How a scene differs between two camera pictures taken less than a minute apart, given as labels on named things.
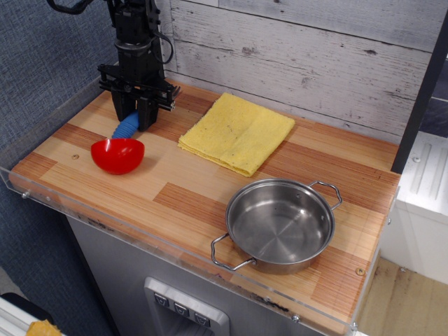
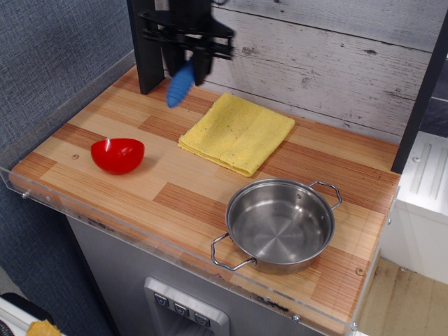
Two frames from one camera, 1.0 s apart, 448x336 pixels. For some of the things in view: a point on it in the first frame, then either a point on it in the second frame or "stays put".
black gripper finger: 148,113 → 202,64
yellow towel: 236,133 stays put
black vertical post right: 423,100 stays put
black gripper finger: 124,103 → 173,57
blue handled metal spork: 127,127 → 182,80
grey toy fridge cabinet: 147,291 stays put
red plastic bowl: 117,156 stays put
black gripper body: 139,73 → 190,24
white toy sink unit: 416,235 stays put
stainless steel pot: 283,225 stays put
